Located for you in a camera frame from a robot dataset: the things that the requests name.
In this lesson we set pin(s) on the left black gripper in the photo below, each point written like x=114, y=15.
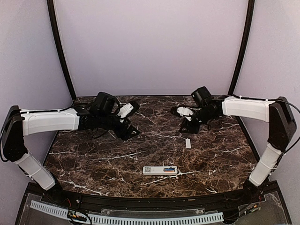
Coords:
x=126, y=135

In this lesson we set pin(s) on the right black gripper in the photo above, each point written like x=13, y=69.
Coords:
x=192, y=129

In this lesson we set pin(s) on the white battery cover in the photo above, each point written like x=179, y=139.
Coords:
x=188, y=143

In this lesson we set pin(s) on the white remote control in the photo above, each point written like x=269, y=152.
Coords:
x=157, y=170

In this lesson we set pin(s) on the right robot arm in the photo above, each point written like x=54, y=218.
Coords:
x=275, y=113

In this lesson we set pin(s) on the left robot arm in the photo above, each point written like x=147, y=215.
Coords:
x=104, y=112

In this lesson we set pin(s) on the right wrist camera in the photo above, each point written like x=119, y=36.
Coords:
x=181, y=111

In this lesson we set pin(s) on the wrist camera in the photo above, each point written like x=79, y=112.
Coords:
x=128, y=109
x=181, y=111

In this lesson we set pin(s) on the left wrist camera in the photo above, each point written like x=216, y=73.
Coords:
x=128, y=109

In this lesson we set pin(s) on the white slotted cable duct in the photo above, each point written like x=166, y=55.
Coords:
x=121, y=217

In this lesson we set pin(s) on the black front rail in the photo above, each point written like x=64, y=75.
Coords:
x=223, y=201

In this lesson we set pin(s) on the right black frame post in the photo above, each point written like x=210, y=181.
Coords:
x=243, y=46

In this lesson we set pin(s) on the black frame post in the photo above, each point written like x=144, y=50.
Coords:
x=59, y=48
x=243, y=46

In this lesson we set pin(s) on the left black frame post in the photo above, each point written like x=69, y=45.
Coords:
x=59, y=48

